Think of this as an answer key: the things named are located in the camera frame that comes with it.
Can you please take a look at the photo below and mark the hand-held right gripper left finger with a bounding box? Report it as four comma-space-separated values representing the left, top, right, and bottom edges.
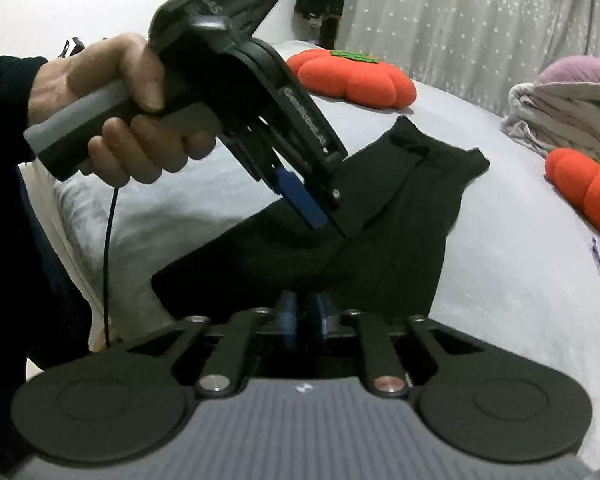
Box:
125, 292, 301, 401

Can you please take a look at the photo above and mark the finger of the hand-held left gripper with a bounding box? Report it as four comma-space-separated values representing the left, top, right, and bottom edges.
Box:
305, 152, 363, 239
257, 157, 329, 229

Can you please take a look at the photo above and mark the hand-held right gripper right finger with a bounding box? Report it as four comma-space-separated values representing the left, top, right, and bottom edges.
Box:
302, 292, 486, 401

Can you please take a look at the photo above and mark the black knit garment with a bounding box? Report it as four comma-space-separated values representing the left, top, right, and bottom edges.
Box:
151, 115, 491, 331

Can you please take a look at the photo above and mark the person's left forearm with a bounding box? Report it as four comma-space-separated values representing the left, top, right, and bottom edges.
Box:
0, 56, 49, 161

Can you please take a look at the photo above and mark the person's left hand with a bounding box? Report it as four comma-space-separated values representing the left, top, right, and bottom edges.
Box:
27, 33, 218, 188

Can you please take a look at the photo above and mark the orange pumpkin cushion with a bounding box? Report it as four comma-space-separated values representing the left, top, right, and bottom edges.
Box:
286, 49, 417, 108
545, 147, 600, 247

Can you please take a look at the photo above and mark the grey bed sheet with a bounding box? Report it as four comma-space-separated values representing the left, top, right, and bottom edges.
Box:
20, 40, 600, 471

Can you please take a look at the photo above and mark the grey star-patterned curtain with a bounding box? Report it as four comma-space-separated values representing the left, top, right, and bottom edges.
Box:
342, 0, 600, 126

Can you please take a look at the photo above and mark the purple pillow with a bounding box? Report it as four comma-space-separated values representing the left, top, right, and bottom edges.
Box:
535, 56, 600, 87

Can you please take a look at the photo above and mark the person's dark clothing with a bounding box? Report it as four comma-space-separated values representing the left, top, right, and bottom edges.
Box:
0, 160, 111, 480

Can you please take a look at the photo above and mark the black cable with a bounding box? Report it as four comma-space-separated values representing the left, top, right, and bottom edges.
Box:
102, 185, 121, 348

